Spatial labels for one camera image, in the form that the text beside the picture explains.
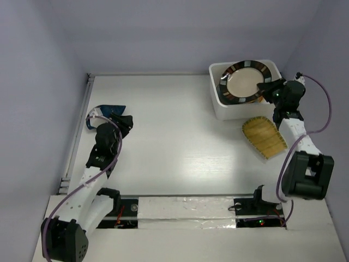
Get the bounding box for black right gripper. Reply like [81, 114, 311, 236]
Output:
[257, 77, 287, 108]

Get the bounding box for dark blue leaf plate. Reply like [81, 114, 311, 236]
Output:
[86, 105, 126, 130]

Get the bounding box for black rimmed beige plate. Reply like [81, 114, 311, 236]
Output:
[218, 60, 272, 105]

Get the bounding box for grey blue round plate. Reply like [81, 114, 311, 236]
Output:
[216, 85, 221, 98]

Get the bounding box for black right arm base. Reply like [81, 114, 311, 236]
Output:
[228, 185, 286, 228]

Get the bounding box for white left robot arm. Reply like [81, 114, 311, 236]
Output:
[41, 113, 134, 261]

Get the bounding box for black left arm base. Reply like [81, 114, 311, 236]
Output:
[97, 188, 139, 229]

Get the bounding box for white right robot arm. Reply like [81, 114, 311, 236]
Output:
[257, 75, 334, 203]

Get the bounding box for white plastic bin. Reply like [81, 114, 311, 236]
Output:
[209, 59, 281, 120]

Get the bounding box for green yellow woven tray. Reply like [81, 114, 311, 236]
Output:
[242, 116, 288, 160]

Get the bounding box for white foam front panel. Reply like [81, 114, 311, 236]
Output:
[137, 196, 236, 229]

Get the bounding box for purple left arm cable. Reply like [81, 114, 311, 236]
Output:
[40, 114, 123, 260]

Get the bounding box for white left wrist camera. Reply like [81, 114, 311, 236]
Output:
[88, 107, 103, 118]

